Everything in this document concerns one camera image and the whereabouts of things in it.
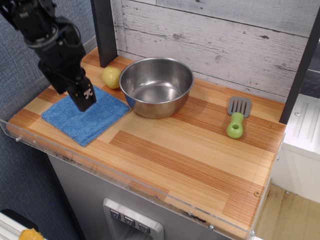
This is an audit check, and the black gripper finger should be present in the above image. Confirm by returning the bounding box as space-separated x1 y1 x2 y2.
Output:
47 73 67 94
67 79 97 112

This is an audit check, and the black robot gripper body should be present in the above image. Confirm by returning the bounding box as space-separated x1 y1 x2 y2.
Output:
34 17 87 90

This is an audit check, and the blue microfiber cloth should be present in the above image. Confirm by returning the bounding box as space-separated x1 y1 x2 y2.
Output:
41 86 130 147

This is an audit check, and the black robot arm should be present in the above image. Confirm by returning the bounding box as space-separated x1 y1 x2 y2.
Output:
0 0 97 112

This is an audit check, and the yellow toy potato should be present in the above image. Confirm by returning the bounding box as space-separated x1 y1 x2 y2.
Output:
101 66 121 89

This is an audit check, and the stainless steel bowl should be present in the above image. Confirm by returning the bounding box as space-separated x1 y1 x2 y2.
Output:
119 57 195 119

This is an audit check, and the silver toy fridge cabinet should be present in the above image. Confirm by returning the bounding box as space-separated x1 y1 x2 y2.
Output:
48 155 226 240

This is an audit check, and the grey dispenser button panel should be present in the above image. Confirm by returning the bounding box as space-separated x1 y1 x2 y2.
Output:
103 198 165 240

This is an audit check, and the black white bottom-left equipment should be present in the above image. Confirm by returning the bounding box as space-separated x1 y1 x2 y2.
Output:
0 212 39 240

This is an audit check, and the yellow object bottom left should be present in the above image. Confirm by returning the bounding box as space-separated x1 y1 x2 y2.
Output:
18 228 45 240

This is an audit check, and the grey green toy spatula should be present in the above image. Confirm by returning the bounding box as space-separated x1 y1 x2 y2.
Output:
226 96 251 139

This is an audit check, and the white toy sink counter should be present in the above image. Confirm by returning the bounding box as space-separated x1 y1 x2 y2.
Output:
271 94 320 203

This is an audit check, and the dark right frame post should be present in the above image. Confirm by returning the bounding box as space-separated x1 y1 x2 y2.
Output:
279 9 320 124

